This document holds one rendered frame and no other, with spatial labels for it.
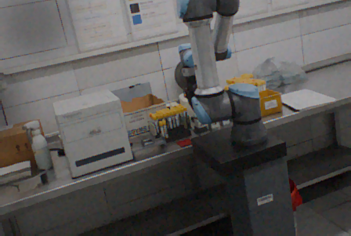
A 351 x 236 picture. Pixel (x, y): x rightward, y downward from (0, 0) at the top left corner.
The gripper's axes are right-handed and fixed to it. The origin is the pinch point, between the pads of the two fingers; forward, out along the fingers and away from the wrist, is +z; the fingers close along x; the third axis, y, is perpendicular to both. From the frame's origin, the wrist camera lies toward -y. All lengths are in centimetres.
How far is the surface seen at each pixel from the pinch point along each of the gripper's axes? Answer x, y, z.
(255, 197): 3, -48, 24
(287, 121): -42.1, -12.9, 13.0
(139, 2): 1, 55, -58
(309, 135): -107, 53, 58
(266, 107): -35.8, -5.1, 5.6
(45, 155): 74, 17, 3
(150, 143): 28.7, -4.5, 5.0
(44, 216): 84, 60, 53
